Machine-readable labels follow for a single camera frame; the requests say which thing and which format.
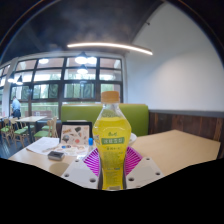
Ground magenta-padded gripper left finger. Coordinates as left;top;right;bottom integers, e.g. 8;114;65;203
60;146;101;190

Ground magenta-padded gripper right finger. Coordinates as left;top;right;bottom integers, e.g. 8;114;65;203
123;145;165;190

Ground yellow drink bottle orange cap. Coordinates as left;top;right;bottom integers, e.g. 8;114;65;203
91;90;133;191

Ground small dark box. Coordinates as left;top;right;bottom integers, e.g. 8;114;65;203
47;150;66;162

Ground small blue-capped bottle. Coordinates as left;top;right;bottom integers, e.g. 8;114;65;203
87;137;95;152

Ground laptop with stickered lid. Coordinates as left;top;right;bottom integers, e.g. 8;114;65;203
59;120;94;147

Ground white paper sheets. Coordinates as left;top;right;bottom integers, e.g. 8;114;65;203
26;136;62;156

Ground green upholstered bench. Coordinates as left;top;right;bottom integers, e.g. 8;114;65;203
60;102;150;137

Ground wooden dining table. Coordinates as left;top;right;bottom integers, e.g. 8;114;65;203
14;115;46;141

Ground group of wooden green-seated chairs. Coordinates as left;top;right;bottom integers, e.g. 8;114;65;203
0;116;59;148

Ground person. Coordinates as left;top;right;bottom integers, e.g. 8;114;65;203
10;95;22;120

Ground group of pendant lamps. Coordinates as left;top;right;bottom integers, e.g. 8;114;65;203
7;51;90;85

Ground long curved ceiling light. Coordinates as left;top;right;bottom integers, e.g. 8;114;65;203
66;41;154;56

